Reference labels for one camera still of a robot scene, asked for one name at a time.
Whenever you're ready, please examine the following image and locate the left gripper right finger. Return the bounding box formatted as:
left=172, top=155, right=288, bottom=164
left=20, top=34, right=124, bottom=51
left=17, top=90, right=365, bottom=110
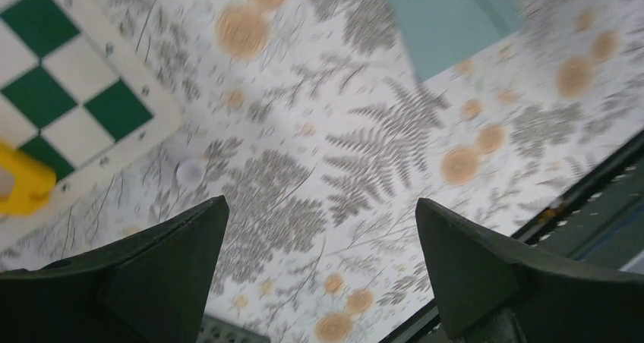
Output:
left=415, top=199, right=643, bottom=342

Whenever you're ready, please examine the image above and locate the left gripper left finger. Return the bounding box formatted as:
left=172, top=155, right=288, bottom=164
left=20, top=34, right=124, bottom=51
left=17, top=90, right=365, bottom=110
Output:
left=1, top=196, right=229, bottom=342

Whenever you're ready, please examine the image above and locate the grey glue stick cap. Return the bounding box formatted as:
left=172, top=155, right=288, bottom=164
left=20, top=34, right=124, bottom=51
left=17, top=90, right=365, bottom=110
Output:
left=175, top=159, right=207, bottom=186

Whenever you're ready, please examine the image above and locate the teal green envelope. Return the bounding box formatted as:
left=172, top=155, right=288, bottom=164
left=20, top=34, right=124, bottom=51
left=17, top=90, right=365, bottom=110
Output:
left=387, top=0, right=521, bottom=82

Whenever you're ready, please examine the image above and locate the green white chessboard mat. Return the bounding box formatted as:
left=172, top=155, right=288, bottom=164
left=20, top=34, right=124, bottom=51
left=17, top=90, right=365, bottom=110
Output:
left=1, top=0, right=182, bottom=247

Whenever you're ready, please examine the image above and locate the floral patterned table mat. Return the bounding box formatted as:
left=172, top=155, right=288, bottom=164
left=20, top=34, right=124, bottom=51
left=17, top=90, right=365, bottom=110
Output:
left=1, top=0, right=643, bottom=342

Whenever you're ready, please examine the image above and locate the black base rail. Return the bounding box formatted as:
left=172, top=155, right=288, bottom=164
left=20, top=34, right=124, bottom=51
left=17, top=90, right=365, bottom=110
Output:
left=386, top=134, right=643, bottom=342

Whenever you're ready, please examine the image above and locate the yellow triangle frame toy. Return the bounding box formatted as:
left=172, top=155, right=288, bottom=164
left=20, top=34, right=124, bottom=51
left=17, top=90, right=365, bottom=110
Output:
left=1, top=141, right=56, bottom=216

